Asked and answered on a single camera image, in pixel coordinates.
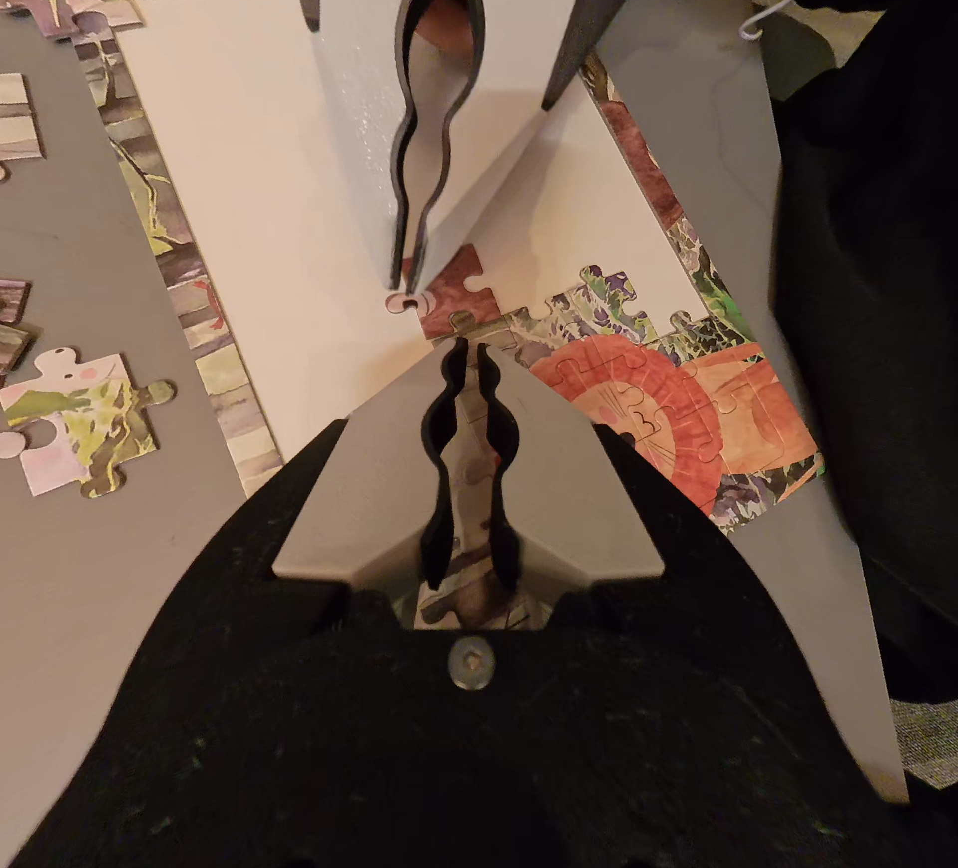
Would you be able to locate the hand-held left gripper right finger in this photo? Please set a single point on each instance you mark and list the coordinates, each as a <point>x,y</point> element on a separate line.
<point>584,508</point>

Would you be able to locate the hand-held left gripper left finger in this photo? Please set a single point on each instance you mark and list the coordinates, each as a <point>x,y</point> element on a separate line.
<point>352,508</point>

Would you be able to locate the puzzle frame tray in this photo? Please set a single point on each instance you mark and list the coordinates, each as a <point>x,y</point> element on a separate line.
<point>247,134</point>

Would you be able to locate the brown puzzle piece pink tab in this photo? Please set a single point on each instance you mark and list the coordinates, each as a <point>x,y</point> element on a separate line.
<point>456,299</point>

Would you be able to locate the pile of puzzle pieces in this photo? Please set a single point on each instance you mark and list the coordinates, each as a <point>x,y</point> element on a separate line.
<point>82,419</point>

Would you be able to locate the person's right hand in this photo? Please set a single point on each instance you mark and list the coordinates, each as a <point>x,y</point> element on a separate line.
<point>449,22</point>

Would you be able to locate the person's black clothing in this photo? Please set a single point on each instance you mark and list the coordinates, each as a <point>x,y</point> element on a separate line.
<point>883,284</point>

